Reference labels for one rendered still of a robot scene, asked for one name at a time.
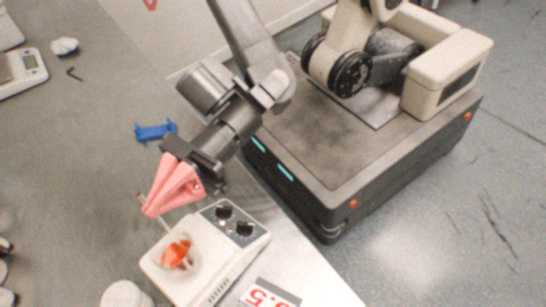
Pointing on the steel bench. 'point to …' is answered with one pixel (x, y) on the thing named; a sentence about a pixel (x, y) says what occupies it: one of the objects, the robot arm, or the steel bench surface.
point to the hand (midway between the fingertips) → (150, 210)
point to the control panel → (234, 224)
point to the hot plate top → (214, 257)
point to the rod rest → (154, 130)
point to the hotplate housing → (222, 281)
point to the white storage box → (8, 31)
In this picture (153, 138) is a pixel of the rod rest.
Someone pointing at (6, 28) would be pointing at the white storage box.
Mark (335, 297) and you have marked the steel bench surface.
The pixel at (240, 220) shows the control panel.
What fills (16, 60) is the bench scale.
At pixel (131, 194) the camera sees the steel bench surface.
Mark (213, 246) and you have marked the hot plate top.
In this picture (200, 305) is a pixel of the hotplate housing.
